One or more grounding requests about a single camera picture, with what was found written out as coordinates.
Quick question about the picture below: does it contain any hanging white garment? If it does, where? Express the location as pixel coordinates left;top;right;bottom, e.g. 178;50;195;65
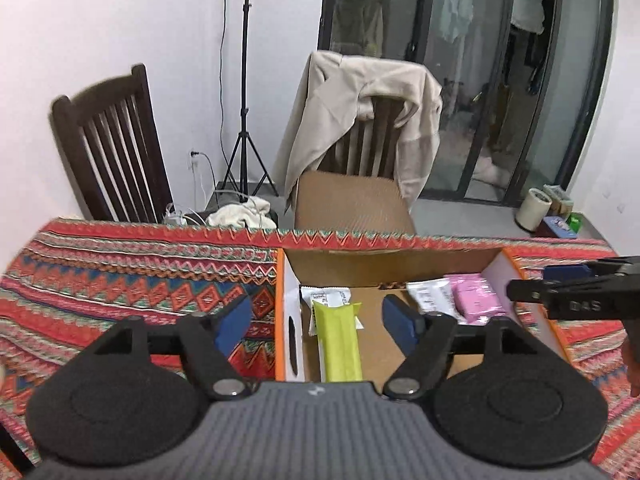
510;0;546;36

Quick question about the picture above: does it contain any orange cardboard box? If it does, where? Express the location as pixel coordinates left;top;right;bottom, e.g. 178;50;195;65
274;246;573;383

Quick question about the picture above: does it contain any green snack packet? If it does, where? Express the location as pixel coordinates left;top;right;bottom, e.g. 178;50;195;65
311;301;364;383

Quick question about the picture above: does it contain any patterned red tablecloth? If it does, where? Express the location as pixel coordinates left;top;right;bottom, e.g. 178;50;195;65
0;216;640;480

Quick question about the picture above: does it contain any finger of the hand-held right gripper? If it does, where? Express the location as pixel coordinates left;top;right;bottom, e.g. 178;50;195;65
506;271;640;322
542;256;640;282

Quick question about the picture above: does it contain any white cylindrical container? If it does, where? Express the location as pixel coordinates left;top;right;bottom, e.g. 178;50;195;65
515;187;553;232

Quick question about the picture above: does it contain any glass sliding door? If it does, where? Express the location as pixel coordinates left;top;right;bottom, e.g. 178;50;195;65
317;0;616;208

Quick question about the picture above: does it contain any person's right hand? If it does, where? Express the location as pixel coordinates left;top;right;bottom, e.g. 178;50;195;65
622;319;640;397

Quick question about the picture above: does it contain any hanging light blue garment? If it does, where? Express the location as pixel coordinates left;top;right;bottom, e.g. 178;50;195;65
440;0;473;43

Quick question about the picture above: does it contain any brown cardboard box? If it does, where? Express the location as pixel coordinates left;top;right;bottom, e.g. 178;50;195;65
294;170;417;236

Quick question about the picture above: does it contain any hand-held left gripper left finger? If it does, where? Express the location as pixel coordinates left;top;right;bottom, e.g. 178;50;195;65
92;294;256;402

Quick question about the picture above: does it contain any wooden chair with jacket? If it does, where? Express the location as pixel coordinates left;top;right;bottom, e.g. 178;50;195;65
317;95;401;181

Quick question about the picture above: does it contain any white cable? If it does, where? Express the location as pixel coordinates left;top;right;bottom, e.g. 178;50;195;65
192;152;219;211

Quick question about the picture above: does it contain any dark wooden chair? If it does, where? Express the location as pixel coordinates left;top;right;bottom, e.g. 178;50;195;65
50;63;173;223

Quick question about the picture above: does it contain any blue box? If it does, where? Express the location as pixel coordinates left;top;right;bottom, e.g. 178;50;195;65
534;215;581;238

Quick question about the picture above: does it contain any small pink snack packet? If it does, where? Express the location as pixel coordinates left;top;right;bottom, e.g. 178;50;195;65
444;274;508;325

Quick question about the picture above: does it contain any black tripod stand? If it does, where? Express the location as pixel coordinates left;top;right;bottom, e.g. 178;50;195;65
220;0;280;198

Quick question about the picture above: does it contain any white printed snack packet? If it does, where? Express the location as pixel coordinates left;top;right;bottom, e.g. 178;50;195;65
406;280;461;322

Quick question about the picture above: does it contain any chair with beige jacket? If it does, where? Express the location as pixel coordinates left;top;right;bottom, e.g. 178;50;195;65
272;51;443;211

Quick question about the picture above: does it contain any white cloth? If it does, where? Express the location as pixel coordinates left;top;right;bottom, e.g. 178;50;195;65
206;197;273;228

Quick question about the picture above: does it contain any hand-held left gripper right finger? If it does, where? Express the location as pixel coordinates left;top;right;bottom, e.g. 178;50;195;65
381;294;548;402

